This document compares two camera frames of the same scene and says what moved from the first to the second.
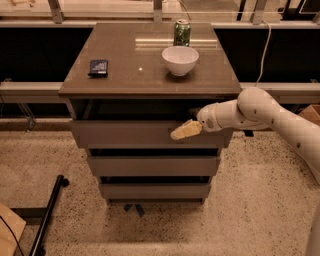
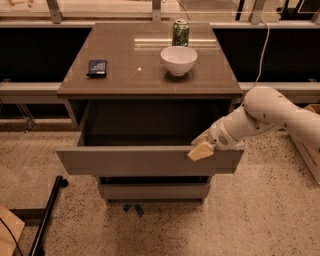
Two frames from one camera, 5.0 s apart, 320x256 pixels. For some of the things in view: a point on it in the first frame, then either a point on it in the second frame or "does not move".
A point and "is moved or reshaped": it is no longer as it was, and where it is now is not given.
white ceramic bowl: x=180 y=60 does not move
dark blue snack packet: x=99 y=68 does not move
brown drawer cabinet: x=126 y=86 does not move
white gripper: x=207 y=119 to x=218 y=135
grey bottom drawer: x=155 y=190 does not move
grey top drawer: x=143 y=134 is moved or reshaped
